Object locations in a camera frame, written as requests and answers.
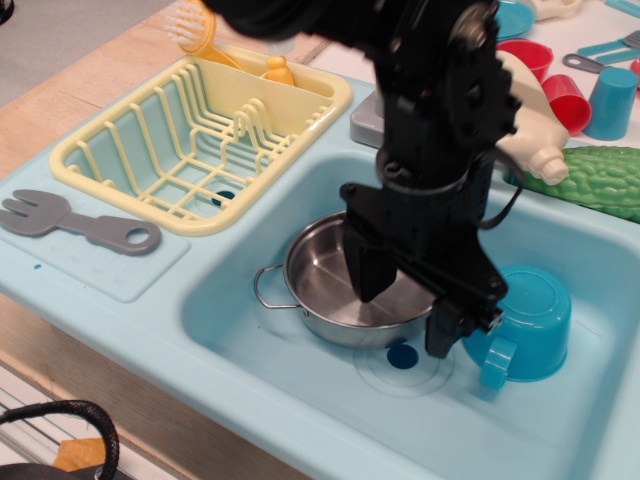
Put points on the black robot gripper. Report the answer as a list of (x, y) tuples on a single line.
[(431, 235)]

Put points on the stainless steel pot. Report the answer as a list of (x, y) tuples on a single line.
[(316, 275)]

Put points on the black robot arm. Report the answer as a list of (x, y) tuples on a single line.
[(446, 104)]

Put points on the light blue toy sink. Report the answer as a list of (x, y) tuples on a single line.
[(190, 318)]

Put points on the yellow plastic drying rack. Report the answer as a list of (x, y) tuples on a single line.
[(195, 146)]

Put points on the blue plastic mug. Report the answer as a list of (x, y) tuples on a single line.
[(531, 341)]

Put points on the grey toy faucet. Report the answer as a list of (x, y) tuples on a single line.
[(367, 121)]

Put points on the cream plastic detergent bottle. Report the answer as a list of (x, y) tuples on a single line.
[(538, 143)]

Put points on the green bitter gourd toy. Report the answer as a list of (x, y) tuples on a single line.
[(601, 178)]

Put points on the red plastic cup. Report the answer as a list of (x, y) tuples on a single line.
[(567, 102)]

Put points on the red plastic bowl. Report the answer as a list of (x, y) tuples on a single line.
[(537, 57)]

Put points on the blue plastic cup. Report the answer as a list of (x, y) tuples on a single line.
[(611, 103)]

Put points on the blue plastic plate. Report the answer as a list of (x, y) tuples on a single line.
[(515, 19)]

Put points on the cream plastic container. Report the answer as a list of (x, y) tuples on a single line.
[(549, 9)]

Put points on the teal toy spatula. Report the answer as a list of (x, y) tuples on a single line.
[(620, 50)]

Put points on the yellow dish brush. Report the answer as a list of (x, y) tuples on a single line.
[(192, 27)]

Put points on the orange tape piece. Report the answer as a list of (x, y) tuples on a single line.
[(78, 454)]

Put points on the grey plastic toy fork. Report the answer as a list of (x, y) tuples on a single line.
[(35, 213)]

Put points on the yellow handled white spatula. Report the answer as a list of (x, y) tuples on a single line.
[(277, 68)]

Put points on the grey toy utensil handle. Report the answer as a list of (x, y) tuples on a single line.
[(582, 63)]

